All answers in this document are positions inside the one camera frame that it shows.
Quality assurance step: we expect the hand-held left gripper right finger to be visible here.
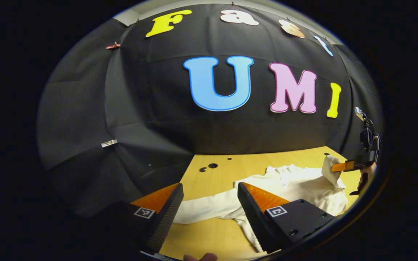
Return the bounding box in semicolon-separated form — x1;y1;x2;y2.
237;182;336;253

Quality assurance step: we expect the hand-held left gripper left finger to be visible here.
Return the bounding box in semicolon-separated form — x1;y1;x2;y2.
97;183;184;254

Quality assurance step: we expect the cream sweatshirt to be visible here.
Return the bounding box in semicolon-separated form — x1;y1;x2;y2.
174;155;348;252

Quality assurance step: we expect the black backdrop cloth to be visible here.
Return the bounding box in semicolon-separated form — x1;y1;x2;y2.
37;3;384;218

